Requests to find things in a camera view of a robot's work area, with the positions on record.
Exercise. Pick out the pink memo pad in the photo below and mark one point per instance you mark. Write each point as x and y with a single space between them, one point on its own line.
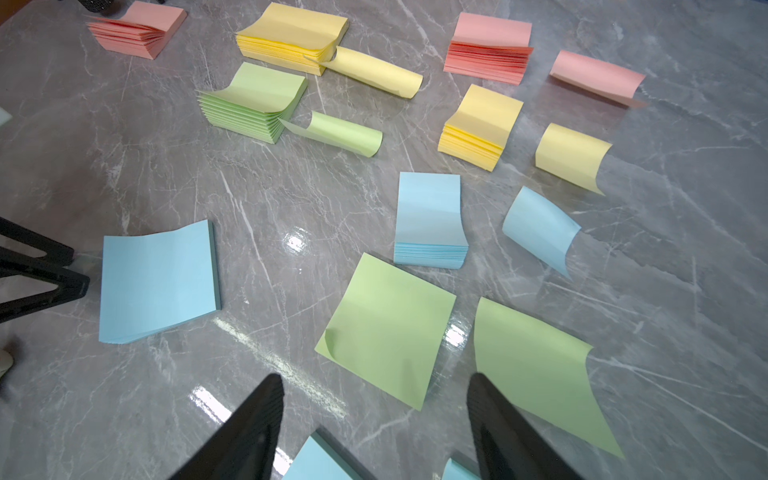
143 31
489 48

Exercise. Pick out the large green memo pad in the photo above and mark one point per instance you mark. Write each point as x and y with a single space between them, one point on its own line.
388 328

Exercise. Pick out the torn large yellow page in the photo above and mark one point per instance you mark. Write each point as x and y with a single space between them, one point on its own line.
375 72

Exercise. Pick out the torn blue page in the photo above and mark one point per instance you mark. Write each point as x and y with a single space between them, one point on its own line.
543 229
460 467

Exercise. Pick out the small yellow memo pad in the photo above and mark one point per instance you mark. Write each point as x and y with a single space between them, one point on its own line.
479 130

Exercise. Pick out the large yellow memo pad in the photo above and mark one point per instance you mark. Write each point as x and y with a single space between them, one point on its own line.
293 38

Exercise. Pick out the torn small green page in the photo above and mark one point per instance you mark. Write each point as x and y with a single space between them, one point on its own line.
333 131

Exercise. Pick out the small green memo pad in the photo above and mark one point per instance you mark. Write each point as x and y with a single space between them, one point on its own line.
255 103

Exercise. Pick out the torn pink page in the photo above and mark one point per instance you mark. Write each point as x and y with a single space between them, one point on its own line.
605 79

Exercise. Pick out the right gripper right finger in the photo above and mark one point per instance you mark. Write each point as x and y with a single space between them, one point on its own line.
506 445

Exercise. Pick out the blue curved memo pad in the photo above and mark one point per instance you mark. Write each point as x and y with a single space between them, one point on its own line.
429 230

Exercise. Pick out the light blue memo pad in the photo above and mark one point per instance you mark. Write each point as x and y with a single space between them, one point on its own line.
155 282

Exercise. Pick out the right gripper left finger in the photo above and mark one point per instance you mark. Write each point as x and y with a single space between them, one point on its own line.
244 446

